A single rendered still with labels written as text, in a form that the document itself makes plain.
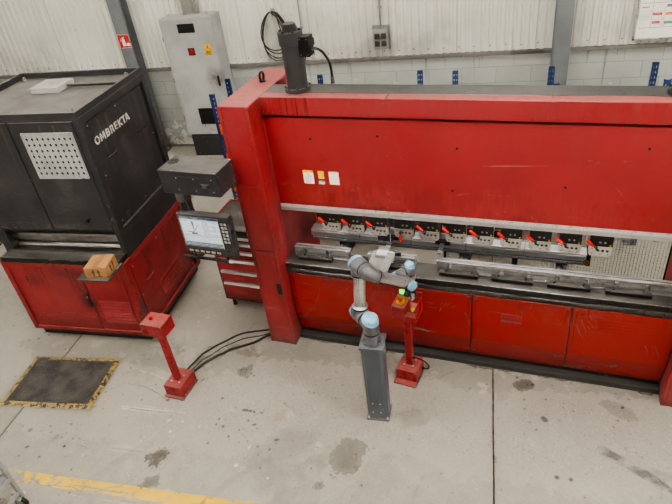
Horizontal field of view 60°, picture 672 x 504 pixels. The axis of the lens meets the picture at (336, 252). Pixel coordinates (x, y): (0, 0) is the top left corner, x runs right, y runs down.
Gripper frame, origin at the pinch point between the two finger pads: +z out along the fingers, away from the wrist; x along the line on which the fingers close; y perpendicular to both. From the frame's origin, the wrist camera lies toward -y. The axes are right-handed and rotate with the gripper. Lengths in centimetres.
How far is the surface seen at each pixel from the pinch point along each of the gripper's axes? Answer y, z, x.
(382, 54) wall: 434, -11, 188
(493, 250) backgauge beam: 66, -5, -47
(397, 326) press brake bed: 16, 53, 22
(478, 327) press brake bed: 24, 42, -45
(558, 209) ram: 49, -65, -93
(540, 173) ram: 50, -91, -80
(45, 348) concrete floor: -90, 77, 354
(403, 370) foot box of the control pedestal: -13, 71, 7
